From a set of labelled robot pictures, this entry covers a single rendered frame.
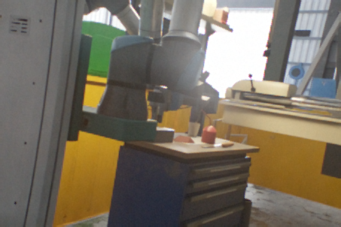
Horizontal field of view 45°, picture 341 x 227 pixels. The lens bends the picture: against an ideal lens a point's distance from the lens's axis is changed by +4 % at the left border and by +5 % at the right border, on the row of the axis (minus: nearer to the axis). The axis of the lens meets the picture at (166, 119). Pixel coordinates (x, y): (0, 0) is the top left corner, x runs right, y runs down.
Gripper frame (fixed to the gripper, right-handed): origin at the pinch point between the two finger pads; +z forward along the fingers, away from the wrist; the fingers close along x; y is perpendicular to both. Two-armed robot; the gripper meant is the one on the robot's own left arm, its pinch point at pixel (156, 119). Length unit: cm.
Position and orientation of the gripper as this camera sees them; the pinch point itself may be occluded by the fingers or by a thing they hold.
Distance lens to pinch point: 198.4
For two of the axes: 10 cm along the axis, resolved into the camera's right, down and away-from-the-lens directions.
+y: 7.3, 1.7, -6.7
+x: 6.7, 0.5, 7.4
